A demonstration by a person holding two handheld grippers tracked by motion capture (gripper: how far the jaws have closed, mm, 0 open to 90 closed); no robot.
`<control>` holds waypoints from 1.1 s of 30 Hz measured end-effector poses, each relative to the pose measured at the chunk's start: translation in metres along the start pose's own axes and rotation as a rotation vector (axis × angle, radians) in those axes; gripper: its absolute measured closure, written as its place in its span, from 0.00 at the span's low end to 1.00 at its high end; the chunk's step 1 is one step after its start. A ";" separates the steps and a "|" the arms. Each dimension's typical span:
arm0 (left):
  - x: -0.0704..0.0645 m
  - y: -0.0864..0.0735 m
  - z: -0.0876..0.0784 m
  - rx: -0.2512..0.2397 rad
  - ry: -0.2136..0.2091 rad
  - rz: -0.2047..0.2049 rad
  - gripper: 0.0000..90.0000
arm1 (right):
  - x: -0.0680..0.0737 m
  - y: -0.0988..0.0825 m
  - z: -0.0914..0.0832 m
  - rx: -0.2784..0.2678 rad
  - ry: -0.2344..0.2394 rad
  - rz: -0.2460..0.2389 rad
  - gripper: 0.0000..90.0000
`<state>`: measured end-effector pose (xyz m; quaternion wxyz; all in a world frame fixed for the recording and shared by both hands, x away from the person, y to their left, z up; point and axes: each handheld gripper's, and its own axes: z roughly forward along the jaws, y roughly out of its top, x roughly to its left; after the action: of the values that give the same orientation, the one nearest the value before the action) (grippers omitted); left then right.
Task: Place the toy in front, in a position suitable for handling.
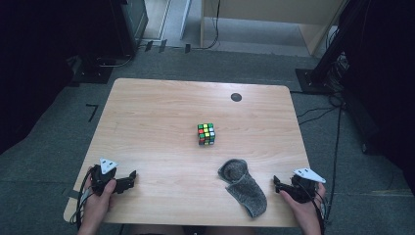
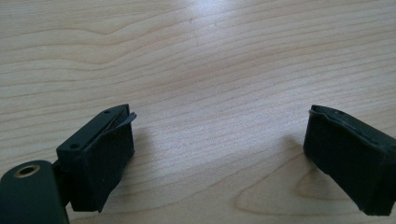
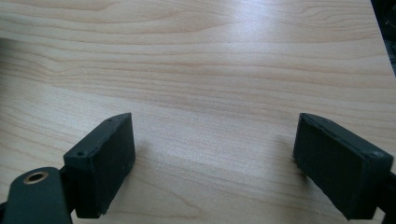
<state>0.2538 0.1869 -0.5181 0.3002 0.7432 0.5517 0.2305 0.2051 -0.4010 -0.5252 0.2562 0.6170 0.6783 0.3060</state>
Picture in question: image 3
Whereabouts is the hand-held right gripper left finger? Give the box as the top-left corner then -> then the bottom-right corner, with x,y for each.
63,112 -> 136,219

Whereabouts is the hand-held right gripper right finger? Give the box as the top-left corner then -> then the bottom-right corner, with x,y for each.
291,112 -> 394,220

